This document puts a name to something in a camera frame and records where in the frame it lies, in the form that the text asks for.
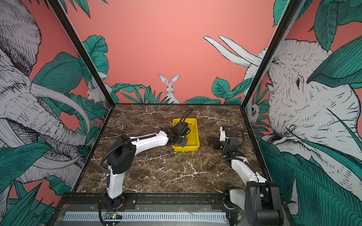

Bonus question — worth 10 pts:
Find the black frame post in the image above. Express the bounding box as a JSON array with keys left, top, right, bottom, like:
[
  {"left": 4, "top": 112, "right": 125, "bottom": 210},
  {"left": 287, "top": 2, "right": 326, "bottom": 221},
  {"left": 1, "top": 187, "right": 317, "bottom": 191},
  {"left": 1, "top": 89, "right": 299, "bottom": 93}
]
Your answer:
[
  {"left": 241, "top": 0, "right": 301, "bottom": 108},
  {"left": 47, "top": 0, "right": 116, "bottom": 108}
]

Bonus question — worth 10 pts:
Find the small green circuit board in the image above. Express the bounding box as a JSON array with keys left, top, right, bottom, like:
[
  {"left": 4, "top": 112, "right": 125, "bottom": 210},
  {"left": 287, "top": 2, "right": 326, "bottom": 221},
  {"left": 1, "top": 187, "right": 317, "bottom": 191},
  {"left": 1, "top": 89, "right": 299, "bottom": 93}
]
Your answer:
[{"left": 104, "top": 212, "right": 123, "bottom": 221}]

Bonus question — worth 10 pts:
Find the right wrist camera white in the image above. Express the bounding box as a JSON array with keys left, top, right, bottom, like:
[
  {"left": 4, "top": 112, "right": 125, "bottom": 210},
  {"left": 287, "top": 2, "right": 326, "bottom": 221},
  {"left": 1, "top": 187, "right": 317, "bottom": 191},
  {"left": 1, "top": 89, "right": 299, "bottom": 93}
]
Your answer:
[{"left": 219, "top": 126, "right": 226, "bottom": 142}]

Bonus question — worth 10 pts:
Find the white slotted cable duct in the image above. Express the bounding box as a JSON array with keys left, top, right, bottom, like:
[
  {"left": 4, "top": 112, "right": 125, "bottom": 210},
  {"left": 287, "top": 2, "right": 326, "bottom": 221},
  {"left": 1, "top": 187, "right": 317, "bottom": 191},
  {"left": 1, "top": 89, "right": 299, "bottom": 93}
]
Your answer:
[{"left": 62, "top": 211, "right": 228, "bottom": 223}]

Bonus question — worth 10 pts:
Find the right black frame post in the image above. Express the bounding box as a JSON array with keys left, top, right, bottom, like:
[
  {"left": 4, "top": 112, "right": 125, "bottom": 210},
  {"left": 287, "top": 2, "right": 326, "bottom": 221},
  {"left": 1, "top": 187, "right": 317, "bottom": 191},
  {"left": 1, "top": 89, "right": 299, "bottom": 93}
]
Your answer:
[{"left": 241, "top": 0, "right": 301, "bottom": 108}]

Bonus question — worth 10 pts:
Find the black mounting rail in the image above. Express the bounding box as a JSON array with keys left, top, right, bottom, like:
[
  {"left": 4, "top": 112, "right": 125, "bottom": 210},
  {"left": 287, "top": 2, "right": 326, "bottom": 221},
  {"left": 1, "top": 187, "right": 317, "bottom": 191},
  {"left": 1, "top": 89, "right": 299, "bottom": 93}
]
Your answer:
[{"left": 58, "top": 193, "right": 240, "bottom": 211}]

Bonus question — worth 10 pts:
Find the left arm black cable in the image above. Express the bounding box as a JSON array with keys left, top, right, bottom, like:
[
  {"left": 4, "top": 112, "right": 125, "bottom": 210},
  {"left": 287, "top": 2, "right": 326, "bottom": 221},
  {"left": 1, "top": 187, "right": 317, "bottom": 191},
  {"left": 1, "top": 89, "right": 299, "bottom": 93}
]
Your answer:
[{"left": 179, "top": 108, "right": 195, "bottom": 124}]

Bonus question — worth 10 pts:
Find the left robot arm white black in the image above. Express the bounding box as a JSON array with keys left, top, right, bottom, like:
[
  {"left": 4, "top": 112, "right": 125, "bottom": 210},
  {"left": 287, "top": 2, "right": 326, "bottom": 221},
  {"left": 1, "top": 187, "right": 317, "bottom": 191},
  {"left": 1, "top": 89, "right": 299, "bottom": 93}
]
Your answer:
[{"left": 100, "top": 121, "right": 191, "bottom": 209}]

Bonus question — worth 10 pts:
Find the yellow plastic bin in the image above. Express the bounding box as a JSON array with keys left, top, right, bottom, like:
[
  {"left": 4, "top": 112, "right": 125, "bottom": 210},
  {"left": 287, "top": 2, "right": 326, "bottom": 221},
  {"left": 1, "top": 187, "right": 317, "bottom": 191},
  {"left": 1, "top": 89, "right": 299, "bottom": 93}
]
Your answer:
[{"left": 172, "top": 118, "right": 200, "bottom": 152}]

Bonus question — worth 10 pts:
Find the left black frame post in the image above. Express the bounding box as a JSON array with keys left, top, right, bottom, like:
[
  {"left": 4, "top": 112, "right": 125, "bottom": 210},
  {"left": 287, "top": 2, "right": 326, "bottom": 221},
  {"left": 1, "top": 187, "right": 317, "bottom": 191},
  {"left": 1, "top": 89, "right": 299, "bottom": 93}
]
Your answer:
[{"left": 47, "top": 0, "right": 116, "bottom": 108}]

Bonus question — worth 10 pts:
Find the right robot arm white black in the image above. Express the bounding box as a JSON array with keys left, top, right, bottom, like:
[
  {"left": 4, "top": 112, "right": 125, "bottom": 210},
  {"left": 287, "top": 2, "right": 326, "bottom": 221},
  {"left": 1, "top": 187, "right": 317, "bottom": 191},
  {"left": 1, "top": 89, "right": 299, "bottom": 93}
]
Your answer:
[{"left": 207, "top": 126, "right": 284, "bottom": 226}]

